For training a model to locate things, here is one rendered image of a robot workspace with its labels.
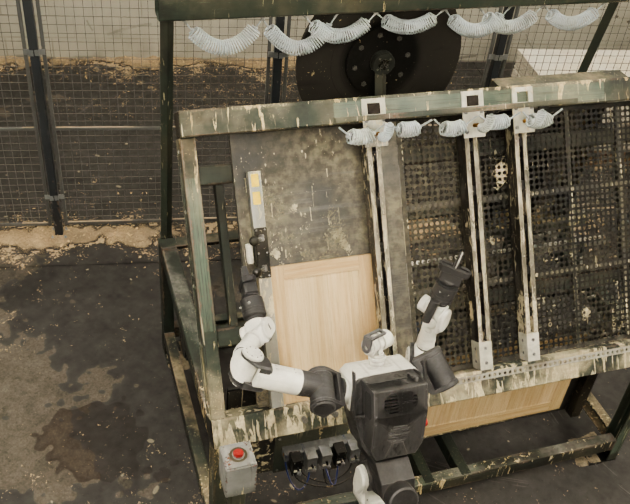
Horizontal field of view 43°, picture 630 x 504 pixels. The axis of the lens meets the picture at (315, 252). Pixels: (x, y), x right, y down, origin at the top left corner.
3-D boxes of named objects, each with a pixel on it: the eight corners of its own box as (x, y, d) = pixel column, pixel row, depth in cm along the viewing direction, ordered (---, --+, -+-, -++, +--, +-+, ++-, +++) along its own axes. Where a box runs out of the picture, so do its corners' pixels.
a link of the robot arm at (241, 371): (235, 349, 289) (219, 376, 272) (246, 327, 285) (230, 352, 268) (262, 363, 289) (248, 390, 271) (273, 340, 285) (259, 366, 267)
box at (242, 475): (225, 499, 308) (226, 471, 296) (218, 474, 316) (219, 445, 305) (255, 493, 311) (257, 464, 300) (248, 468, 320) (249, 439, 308)
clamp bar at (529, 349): (515, 359, 361) (546, 371, 338) (498, 90, 347) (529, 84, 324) (535, 355, 364) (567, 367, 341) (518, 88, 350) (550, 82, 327)
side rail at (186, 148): (206, 413, 327) (211, 420, 316) (175, 139, 313) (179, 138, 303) (220, 410, 329) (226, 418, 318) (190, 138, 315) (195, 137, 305)
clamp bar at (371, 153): (376, 385, 342) (399, 400, 319) (351, 101, 327) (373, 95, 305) (398, 381, 345) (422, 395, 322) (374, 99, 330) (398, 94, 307)
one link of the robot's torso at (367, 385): (446, 460, 283) (447, 367, 273) (355, 480, 274) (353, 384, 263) (410, 421, 311) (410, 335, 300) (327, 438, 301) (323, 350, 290)
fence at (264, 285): (269, 405, 328) (272, 408, 325) (245, 172, 317) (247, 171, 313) (281, 403, 330) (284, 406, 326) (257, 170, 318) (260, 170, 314)
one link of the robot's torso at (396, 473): (421, 513, 284) (421, 469, 279) (387, 521, 280) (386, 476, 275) (389, 472, 309) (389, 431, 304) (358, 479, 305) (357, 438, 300)
